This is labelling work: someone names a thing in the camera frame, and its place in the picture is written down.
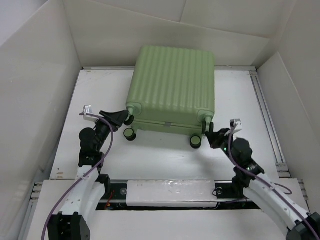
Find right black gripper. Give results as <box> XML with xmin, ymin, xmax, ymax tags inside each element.
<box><xmin>203</xmin><ymin>128</ymin><xmax>238</xmax><ymax>166</ymax></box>

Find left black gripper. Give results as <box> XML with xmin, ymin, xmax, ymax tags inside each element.
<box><xmin>94</xmin><ymin>110</ymin><xmax>129</xmax><ymax>151</ymax></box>

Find green hard-shell suitcase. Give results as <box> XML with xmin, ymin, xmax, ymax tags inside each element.
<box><xmin>123</xmin><ymin>45</ymin><xmax>215</xmax><ymax>149</ymax></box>

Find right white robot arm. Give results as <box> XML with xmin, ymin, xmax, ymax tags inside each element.
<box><xmin>202</xmin><ymin>119</ymin><xmax>320</xmax><ymax>240</ymax></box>

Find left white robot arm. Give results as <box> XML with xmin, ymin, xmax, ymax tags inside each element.
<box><xmin>41</xmin><ymin>105</ymin><xmax>132</xmax><ymax>240</ymax></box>

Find white foam block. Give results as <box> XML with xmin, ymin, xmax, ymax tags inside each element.
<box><xmin>126</xmin><ymin>180</ymin><xmax>218</xmax><ymax>208</ymax></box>

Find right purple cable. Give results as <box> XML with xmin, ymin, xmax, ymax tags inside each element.
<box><xmin>227</xmin><ymin>126</ymin><xmax>318</xmax><ymax>240</ymax></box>

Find purple cable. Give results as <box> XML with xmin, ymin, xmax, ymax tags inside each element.
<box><xmin>227</xmin><ymin>126</ymin><xmax>318</xmax><ymax>240</ymax></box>
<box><xmin>40</xmin><ymin>112</ymin><xmax>115</xmax><ymax>240</ymax></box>

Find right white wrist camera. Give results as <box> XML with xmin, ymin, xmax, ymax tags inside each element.
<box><xmin>230</xmin><ymin>118</ymin><xmax>243</xmax><ymax>134</ymax></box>

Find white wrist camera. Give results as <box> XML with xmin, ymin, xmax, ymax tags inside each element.
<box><xmin>230</xmin><ymin>118</ymin><xmax>243</xmax><ymax>134</ymax></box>
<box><xmin>79</xmin><ymin>105</ymin><xmax>97</xmax><ymax>122</ymax></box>

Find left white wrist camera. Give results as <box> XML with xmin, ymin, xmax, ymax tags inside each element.
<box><xmin>79</xmin><ymin>105</ymin><xmax>97</xmax><ymax>122</ymax></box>

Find metal base rail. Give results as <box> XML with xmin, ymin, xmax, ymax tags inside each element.
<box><xmin>29</xmin><ymin>179</ymin><xmax>308</xmax><ymax>211</ymax></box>

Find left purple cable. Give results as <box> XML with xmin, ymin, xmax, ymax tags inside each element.
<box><xmin>40</xmin><ymin>112</ymin><xmax>115</xmax><ymax>240</ymax></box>

